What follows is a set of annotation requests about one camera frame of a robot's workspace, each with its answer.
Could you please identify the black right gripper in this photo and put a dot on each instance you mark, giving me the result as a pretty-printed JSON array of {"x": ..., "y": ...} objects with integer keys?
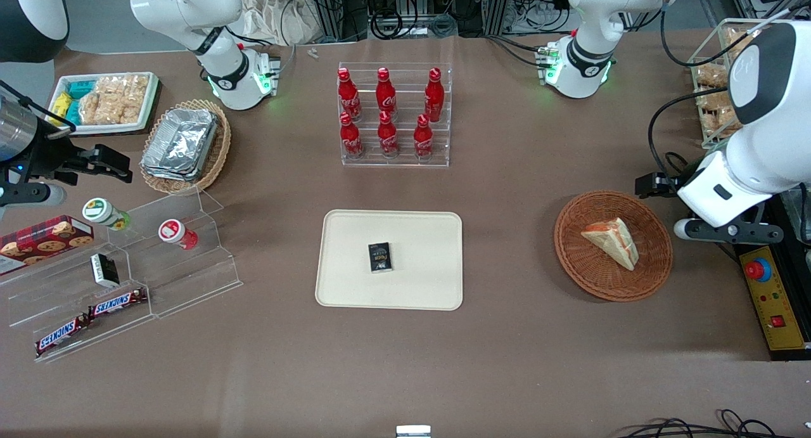
[{"x": 52, "y": 160}]

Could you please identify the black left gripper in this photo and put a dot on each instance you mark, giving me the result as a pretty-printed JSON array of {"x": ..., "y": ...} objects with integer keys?
[{"x": 652, "y": 184}]

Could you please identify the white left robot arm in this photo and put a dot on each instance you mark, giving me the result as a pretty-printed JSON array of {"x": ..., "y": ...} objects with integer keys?
[{"x": 770, "y": 108}]

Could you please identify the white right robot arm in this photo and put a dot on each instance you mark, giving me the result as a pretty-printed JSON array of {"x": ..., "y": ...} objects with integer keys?
[{"x": 229, "y": 67}]

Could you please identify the wrapped triangular sandwich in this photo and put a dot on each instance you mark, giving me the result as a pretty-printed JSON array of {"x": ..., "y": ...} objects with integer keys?
[{"x": 614, "y": 241}]

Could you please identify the white rectangular snack tray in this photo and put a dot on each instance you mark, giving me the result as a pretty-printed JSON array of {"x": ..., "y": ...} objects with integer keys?
[{"x": 149, "y": 102}]

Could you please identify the round brown wicker basket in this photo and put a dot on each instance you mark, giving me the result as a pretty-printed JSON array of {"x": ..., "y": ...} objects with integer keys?
[{"x": 583, "y": 267}]

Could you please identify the oval wicker basket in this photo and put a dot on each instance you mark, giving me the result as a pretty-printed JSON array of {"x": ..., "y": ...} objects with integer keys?
[{"x": 218, "y": 153}]

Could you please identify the beige plastic serving tray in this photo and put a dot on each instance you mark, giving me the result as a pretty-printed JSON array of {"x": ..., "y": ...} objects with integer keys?
[{"x": 424, "y": 260}]

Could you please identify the green lidded yogurt cup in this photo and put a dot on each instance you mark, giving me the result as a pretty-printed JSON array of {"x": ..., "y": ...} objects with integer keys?
[{"x": 100, "y": 211}]

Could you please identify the clear rice cracker bag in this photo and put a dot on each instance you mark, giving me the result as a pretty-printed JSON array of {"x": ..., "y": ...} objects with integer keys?
[
  {"x": 123, "y": 86},
  {"x": 108, "y": 110}
]

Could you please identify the teal snack packet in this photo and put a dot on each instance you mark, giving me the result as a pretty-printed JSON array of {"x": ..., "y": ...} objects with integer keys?
[
  {"x": 81, "y": 89},
  {"x": 73, "y": 112}
]

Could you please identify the stacked aluminium foil trays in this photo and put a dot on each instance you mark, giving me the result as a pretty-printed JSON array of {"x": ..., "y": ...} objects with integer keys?
[{"x": 180, "y": 143}]

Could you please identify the yellow snack packet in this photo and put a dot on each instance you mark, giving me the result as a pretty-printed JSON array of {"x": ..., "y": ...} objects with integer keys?
[{"x": 61, "y": 105}]

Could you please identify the red lidded yogurt cup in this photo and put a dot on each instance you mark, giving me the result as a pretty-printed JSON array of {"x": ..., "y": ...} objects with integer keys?
[{"x": 172, "y": 231}]

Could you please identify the bagged bread pack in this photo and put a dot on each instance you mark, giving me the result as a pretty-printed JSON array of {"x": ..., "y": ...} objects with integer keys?
[
  {"x": 716, "y": 118},
  {"x": 711, "y": 77}
]

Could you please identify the red tartan cookie box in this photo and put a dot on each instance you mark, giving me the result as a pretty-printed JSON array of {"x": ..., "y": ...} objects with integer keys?
[{"x": 44, "y": 241}]

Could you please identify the small black white box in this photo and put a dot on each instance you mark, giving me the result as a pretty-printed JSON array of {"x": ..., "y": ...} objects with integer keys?
[{"x": 104, "y": 270}]

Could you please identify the brown Snickers bar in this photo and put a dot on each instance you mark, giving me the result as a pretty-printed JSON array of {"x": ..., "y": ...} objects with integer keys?
[
  {"x": 61, "y": 335},
  {"x": 117, "y": 303}
]

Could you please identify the clear acrylic stepped shelf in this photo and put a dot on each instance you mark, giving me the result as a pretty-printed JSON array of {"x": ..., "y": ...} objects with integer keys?
[{"x": 190, "y": 279}]

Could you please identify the yellow emergency stop box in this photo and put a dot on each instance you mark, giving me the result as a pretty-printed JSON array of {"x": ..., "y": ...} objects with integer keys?
[{"x": 776, "y": 311}]

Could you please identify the beige cloth bag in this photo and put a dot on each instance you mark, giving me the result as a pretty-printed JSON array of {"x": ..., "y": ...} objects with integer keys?
[{"x": 279, "y": 16}]

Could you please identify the red cola bottle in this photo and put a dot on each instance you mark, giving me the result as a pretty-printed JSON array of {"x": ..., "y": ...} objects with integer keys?
[
  {"x": 434, "y": 96},
  {"x": 423, "y": 139},
  {"x": 388, "y": 137},
  {"x": 386, "y": 94},
  {"x": 351, "y": 139},
  {"x": 349, "y": 96}
]

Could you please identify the clear acrylic bottle rack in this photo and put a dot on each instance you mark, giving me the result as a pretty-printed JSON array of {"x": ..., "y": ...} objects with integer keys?
[{"x": 405, "y": 77}]

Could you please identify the small black gold packet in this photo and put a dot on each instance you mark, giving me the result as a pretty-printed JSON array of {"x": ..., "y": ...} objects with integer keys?
[{"x": 381, "y": 257}]

